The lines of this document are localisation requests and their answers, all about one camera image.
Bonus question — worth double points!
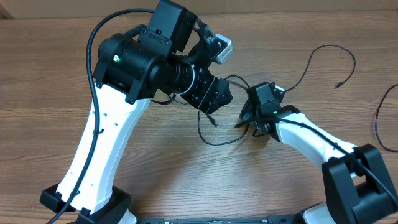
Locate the black grey-plug USB-C cable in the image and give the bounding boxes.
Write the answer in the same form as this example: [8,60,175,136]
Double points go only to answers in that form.
[197,74,251,146]

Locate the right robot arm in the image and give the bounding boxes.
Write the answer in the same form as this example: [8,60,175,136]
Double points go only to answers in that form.
[240,82,397,223]

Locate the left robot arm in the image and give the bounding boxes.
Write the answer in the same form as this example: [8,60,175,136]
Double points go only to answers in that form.
[40,1,234,223]

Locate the black right camera cable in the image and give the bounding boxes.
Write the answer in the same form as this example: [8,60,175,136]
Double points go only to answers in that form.
[257,116,398,206]

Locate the black camera cable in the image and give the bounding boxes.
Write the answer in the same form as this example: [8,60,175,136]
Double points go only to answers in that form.
[257,116,398,206]
[46,8,156,224]

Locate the black left camera cable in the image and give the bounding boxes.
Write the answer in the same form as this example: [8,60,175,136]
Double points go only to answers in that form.
[46,8,156,224]

